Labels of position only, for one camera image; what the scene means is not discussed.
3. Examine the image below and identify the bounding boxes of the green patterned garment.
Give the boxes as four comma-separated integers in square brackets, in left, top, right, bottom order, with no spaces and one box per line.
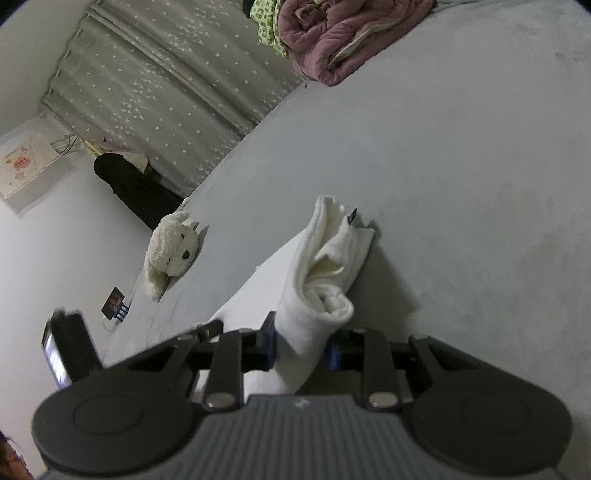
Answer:
[249,0,288,59]

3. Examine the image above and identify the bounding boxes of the grey bed sheet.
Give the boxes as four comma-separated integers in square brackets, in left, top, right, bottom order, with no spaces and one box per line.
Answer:
[101,0,591,416]

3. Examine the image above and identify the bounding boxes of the smartphone on stand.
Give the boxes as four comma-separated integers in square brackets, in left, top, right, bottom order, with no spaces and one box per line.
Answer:
[101,287,124,320]

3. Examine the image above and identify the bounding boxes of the air conditioner with cover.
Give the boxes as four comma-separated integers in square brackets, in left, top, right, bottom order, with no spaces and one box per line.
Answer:
[1,115,79,217]

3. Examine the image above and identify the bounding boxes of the grey star pattern curtain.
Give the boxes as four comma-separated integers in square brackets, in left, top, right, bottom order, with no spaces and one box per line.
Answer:
[42,1,301,194]

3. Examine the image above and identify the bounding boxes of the pink folded quilt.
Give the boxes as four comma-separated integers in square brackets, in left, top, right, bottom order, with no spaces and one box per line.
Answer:
[277,0,434,87]

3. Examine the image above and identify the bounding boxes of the white t-shirt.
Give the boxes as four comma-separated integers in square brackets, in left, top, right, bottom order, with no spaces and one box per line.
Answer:
[213,196,375,397]

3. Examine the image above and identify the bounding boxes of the blue phone stand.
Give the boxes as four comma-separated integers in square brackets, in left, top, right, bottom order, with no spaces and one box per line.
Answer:
[113,303,129,322]

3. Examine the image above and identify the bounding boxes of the white plush dog toy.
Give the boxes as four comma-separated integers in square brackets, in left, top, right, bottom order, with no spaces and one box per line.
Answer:
[144,211,200,301]

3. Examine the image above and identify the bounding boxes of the dark hanging clothes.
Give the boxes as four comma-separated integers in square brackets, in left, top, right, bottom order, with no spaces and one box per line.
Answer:
[94,153,183,230]

